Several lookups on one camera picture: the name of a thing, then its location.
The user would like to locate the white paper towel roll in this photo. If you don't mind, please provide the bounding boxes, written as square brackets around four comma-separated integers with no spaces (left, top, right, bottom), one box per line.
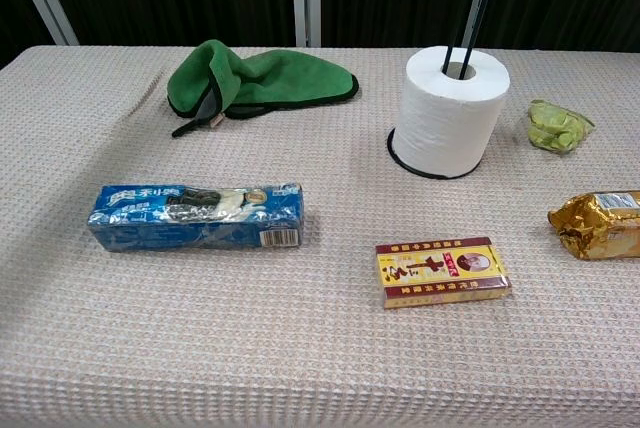
[392,45,512,180]

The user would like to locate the black wire roll holder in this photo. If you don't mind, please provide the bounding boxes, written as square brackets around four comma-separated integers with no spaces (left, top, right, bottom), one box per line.
[387,0,502,181]

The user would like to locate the green microfibre cloth black trim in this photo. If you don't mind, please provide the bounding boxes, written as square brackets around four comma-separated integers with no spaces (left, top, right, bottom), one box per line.
[166,38,360,139]

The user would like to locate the red yellow spice box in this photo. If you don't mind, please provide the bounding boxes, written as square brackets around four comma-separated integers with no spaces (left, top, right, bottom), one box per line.
[374,235,513,310]

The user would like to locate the beige waffle tablecloth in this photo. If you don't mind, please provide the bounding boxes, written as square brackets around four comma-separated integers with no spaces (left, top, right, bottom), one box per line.
[0,44,640,428]

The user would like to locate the blue cookie pack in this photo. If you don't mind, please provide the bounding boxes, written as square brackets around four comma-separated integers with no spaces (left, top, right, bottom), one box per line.
[87,181,305,253]

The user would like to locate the clear bag of green candy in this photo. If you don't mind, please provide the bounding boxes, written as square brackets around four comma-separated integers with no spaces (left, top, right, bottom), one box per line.
[527,98,596,155]

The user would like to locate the gold foil snack pack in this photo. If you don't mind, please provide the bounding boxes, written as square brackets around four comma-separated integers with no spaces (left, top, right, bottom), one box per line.
[546,189,640,262]

